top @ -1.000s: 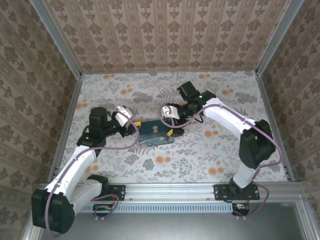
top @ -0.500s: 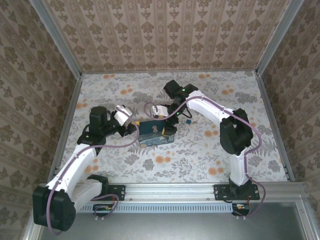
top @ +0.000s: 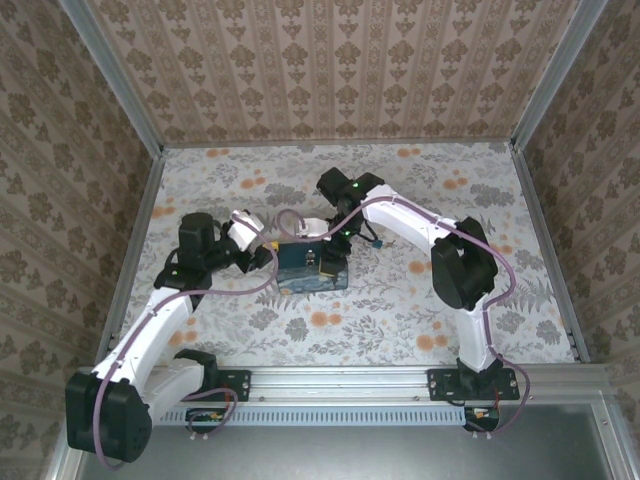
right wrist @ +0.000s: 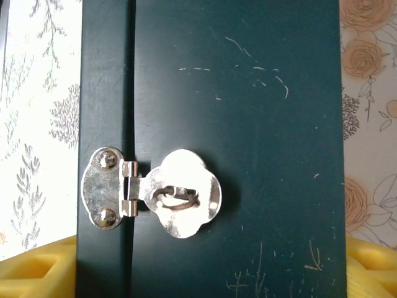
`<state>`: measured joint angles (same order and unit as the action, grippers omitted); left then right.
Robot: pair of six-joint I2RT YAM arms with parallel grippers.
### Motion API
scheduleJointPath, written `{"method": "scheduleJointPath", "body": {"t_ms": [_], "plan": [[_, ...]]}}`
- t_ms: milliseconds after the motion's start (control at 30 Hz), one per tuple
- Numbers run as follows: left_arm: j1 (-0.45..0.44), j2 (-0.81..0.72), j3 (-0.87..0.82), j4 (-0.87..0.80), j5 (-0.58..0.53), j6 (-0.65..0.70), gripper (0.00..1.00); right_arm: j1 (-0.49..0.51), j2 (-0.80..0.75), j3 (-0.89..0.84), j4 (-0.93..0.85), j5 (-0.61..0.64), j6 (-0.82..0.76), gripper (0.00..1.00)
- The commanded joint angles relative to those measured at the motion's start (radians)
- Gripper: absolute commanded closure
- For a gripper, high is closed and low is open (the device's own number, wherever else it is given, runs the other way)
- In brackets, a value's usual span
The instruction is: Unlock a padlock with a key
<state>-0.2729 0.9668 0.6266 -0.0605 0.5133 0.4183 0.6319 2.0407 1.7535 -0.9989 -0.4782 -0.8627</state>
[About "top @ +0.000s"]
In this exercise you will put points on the small padlock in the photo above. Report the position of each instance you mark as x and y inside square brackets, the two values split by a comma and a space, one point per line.
[310, 257]

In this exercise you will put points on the blue starry night print box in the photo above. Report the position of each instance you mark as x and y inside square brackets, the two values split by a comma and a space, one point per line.
[295, 277]

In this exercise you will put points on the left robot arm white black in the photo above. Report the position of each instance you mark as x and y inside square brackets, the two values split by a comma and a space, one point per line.
[160, 325]

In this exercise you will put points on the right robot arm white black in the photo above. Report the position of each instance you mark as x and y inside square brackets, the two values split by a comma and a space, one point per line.
[410, 215]

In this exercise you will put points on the floral patterned table cover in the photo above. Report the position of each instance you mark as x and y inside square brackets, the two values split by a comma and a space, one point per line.
[350, 320]

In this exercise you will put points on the small electronics board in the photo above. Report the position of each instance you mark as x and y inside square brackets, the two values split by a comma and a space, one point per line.
[205, 419]
[482, 417]

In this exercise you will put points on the grey metal sheet panel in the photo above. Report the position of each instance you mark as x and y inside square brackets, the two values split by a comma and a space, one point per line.
[340, 452]

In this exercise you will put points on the aluminium side rail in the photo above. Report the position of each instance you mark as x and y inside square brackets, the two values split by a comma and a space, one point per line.
[132, 240]
[550, 250]

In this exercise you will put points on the aluminium front rail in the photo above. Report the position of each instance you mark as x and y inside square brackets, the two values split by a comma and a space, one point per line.
[340, 382]

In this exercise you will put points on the aluminium frame post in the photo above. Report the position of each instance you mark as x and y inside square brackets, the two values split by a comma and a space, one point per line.
[112, 75]
[555, 75]

